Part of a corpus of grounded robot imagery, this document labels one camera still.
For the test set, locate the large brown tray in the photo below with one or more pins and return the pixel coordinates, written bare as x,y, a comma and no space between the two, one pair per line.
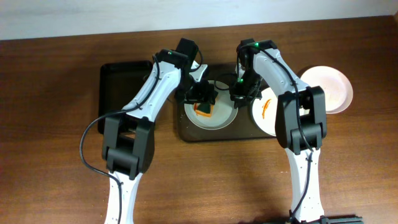
242,127

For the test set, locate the small black tray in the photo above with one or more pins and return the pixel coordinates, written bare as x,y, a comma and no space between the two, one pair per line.
120,82

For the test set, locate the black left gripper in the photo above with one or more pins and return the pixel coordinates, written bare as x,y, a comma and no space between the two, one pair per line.
202,95

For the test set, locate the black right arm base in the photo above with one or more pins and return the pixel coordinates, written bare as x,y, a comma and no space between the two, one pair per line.
331,220

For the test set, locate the pinkish white plate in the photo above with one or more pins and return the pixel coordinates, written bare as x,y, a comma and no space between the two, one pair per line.
336,86

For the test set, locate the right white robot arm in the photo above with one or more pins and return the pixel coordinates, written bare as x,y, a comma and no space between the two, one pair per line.
300,121

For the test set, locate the green and orange sponge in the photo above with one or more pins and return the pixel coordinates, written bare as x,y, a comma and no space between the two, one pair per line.
203,109

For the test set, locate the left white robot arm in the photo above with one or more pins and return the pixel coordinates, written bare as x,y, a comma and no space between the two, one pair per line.
128,144

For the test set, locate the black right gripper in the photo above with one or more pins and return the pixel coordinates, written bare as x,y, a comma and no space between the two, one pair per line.
242,94

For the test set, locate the white plate with stain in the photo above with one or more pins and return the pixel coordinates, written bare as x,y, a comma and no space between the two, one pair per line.
223,113

